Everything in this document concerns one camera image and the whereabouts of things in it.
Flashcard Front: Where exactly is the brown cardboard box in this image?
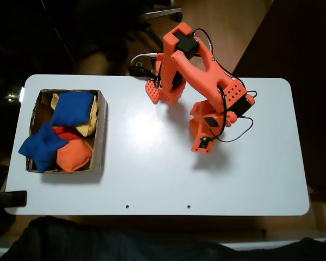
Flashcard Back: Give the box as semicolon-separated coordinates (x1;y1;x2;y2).
25;89;109;174

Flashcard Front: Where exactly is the yellow bean bag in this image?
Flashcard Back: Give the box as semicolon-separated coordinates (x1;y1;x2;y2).
50;93;99;138

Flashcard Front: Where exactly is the blue bean bag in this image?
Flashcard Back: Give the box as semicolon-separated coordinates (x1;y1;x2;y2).
49;91;95;128
18;121;69;173

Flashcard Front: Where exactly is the red bean bag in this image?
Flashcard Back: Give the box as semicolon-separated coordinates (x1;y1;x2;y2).
52;126;84;142

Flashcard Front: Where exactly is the black base clamp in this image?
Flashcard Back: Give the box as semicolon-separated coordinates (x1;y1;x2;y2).
128;65;156;80

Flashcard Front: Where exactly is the office chair base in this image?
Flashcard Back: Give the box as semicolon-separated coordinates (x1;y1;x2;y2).
141;0;183;22

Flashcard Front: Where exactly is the person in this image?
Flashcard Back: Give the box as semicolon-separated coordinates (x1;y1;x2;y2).
0;216;326;261

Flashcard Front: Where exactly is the black table edge clamp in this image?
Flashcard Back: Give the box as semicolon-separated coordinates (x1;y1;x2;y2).
0;190;28;209

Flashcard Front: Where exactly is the black camera cable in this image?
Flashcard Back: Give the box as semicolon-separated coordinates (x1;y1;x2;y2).
209;84;259;144

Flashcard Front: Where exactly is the orange camera mount bracket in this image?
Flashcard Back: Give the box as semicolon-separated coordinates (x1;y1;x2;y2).
191;127;218;155

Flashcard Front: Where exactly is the white cable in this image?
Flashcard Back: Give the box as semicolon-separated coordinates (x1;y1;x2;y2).
130;52;158;67

